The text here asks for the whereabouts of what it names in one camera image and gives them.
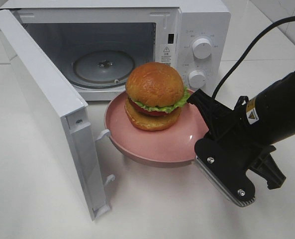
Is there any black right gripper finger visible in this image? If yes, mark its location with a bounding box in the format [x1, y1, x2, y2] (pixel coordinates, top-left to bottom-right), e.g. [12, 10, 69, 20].
[187, 89, 242, 141]
[249, 153, 286, 190]

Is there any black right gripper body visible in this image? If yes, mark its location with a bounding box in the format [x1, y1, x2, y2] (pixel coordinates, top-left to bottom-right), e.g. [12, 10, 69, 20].
[191, 96, 295, 208]

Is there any pink plate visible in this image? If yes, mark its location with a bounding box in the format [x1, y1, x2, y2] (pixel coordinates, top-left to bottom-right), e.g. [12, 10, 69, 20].
[104, 93, 208, 167]

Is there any burger with lettuce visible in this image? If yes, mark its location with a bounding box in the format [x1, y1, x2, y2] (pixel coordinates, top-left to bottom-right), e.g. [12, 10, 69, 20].
[125, 62, 191, 131]

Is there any white microwave door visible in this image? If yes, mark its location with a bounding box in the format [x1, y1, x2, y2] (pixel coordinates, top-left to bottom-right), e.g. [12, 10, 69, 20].
[0, 10, 115, 219]

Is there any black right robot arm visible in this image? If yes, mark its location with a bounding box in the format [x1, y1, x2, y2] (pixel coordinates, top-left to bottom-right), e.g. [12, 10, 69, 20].
[188, 71, 295, 207]

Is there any lower white microwave knob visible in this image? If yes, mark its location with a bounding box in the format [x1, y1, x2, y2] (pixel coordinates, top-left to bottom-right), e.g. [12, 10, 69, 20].
[188, 70, 206, 88]

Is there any white microwave knob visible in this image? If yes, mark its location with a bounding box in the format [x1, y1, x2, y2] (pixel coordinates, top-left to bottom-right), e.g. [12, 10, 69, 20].
[192, 37, 212, 59]
[188, 70, 206, 88]

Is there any upper white microwave knob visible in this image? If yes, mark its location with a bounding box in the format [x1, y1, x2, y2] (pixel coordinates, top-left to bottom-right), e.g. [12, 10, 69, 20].
[192, 37, 212, 59]

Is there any white warning sticker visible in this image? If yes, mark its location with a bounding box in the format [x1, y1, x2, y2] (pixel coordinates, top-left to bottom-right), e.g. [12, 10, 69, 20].
[159, 44, 172, 66]

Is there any white microwave oven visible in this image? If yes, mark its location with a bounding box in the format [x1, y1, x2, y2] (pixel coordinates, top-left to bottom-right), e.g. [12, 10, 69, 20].
[0, 0, 231, 101]

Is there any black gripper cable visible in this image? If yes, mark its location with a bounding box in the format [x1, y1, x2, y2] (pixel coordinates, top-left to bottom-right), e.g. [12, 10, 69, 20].
[211, 14, 295, 99]

